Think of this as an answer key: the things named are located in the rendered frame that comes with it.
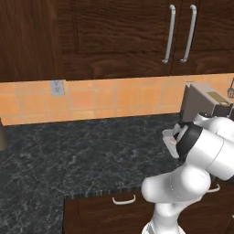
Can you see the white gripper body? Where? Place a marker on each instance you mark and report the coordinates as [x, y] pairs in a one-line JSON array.
[[169, 139]]

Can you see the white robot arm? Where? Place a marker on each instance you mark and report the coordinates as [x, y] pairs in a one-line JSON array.
[[195, 152]]

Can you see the grey coffee machine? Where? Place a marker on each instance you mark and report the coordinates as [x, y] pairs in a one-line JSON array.
[[201, 99]]

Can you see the dark hanging kitchen tool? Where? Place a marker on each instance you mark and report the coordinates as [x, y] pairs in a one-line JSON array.
[[230, 90]]

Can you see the dark wood drawer front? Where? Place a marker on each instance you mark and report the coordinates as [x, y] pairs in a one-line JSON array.
[[210, 213], [115, 218]]

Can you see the narrow dark wood cupboard door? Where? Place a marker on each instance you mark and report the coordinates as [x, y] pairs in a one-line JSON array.
[[213, 33]]

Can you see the wide dark wood cupboard door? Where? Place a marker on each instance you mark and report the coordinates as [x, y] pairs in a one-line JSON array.
[[115, 36]]

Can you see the grey metal appliance edge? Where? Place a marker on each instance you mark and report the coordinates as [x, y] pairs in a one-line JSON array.
[[2, 135]]

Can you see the plain dark wood cupboard panel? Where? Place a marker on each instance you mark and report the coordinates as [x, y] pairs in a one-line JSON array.
[[29, 36]]

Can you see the grey wall power outlet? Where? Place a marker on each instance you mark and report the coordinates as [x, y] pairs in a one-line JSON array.
[[57, 87]]

